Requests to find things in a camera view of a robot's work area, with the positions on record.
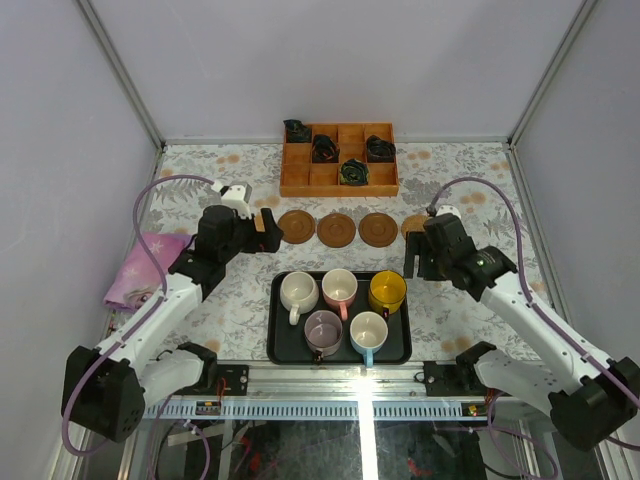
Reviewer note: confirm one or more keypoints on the dark grey rolled sock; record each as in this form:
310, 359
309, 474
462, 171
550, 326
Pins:
379, 150

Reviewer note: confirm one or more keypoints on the orange wooden compartment box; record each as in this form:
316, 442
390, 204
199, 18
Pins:
300, 177

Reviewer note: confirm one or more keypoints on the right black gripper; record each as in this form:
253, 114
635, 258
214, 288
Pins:
417, 243

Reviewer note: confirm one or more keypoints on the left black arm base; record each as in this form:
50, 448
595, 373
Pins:
220, 375

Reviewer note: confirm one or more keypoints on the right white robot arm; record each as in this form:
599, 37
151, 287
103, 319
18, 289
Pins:
585, 392

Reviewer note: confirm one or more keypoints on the light blue ceramic cup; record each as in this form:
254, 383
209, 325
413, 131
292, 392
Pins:
368, 332

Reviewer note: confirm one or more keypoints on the purple printed cloth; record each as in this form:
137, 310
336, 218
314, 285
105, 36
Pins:
137, 279

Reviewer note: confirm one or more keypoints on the brown wooden coaster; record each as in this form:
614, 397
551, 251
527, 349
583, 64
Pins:
336, 230
378, 230
298, 226

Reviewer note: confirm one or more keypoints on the white ceramic cup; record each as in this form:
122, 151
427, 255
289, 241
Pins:
299, 294

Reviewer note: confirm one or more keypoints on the blue green rolled sock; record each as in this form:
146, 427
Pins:
353, 172

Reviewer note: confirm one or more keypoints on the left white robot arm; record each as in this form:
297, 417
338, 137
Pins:
107, 388

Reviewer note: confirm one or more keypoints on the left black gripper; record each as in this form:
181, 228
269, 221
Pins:
257, 235

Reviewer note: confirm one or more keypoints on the purple ceramic cup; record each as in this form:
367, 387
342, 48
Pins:
323, 332

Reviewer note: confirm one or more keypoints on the black orange rolled sock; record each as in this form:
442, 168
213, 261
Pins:
324, 150

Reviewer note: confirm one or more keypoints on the pink ceramic cup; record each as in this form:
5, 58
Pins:
339, 289

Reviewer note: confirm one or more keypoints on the yellow ceramic cup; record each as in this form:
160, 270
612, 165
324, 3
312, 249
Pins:
387, 291

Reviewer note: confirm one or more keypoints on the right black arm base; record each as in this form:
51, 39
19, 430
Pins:
453, 379

